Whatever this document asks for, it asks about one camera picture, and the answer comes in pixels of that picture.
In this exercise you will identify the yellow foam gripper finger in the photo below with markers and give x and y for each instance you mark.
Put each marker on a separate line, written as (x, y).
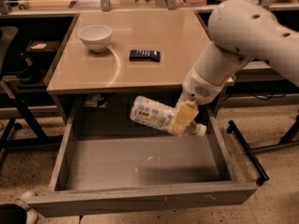
(185, 112)

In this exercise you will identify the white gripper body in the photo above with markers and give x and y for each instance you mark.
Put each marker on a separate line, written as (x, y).
(199, 88)

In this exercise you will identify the clear plastic bottle blue label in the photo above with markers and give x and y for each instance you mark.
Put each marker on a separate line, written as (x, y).
(159, 116)

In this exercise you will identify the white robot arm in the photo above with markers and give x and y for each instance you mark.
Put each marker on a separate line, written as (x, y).
(240, 32)

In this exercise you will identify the open grey top drawer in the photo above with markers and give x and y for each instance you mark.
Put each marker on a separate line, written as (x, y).
(108, 164)

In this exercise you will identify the black wheeled base bar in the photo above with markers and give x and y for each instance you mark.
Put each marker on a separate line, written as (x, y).
(263, 176)

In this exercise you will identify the dark blue snack packet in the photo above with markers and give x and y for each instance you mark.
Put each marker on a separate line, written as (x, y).
(145, 55)

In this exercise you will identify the grey cabinet desk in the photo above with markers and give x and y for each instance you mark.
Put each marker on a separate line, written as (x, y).
(179, 35)

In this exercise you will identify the white label tag under desk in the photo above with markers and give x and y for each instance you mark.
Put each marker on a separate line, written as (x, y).
(92, 100)

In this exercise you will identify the white ceramic bowl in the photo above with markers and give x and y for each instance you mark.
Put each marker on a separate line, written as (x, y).
(96, 38)

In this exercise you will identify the white shoe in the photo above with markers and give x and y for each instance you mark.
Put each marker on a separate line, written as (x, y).
(22, 201)

